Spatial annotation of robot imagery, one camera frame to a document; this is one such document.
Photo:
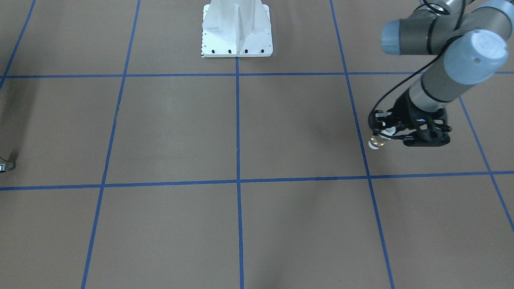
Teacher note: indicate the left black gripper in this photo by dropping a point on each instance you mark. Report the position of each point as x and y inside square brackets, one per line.
[402, 109]

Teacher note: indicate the white PPR pipe fitting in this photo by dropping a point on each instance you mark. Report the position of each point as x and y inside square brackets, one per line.
[378, 141]

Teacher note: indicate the chrome metal angle valve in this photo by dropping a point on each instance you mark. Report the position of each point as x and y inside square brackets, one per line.
[6, 165]

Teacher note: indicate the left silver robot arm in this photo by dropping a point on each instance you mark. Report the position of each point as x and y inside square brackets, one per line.
[467, 48]

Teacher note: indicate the brown paper table mat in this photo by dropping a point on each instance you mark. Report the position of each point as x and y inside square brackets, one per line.
[140, 164]

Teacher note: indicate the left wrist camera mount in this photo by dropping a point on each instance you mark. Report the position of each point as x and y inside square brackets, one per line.
[429, 129]

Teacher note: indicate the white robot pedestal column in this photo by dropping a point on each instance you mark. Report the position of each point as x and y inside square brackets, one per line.
[236, 28]

